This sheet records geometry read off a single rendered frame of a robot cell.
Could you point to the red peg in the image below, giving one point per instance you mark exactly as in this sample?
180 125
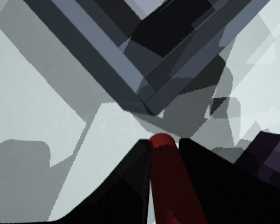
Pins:
173 196

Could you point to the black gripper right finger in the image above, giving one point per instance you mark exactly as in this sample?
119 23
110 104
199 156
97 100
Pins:
228 195

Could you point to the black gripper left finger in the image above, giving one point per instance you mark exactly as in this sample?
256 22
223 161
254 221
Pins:
122 198

